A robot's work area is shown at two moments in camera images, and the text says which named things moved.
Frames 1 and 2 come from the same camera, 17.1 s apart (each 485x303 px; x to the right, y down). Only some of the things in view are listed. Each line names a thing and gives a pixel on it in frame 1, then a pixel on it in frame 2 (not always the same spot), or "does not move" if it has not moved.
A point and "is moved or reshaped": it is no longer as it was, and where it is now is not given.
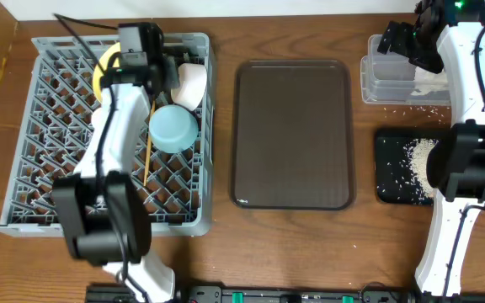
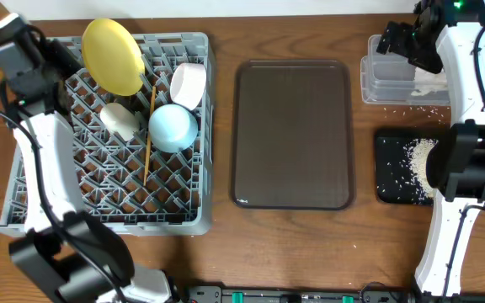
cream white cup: [97, 118] is moved or reshaped
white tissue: [429, 82] does not move
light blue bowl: [173, 128] does not move
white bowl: [192, 81] does not move
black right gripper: [384, 34] does not move
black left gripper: [171, 71] -> [60, 55]
